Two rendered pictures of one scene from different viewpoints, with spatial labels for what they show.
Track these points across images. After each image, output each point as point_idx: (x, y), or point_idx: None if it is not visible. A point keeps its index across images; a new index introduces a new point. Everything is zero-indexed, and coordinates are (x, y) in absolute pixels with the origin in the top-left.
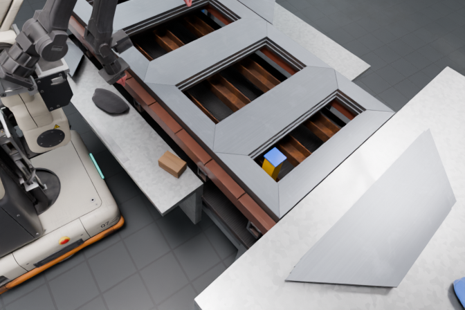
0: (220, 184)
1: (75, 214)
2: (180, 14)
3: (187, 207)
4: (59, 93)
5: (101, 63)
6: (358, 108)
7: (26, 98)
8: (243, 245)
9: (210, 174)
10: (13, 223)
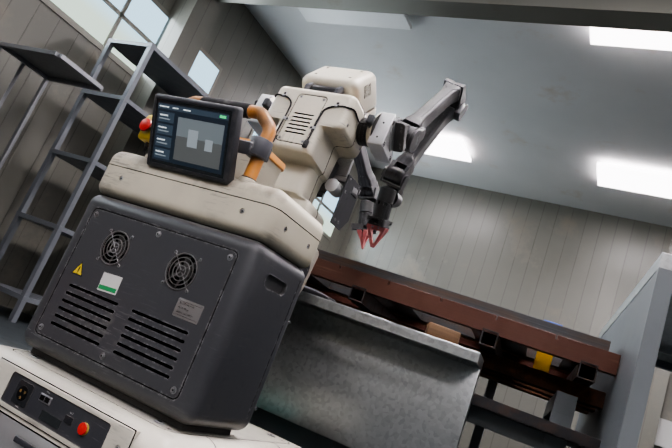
0: (525, 331)
1: (262, 438)
2: (317, 277)
3: (435, 444)
4: (346, 207)
5: (384, 200)
6: (556, 358)
7: (311, 200)
8: (563, 437)
9: (505, 328)
10: (276, 334)
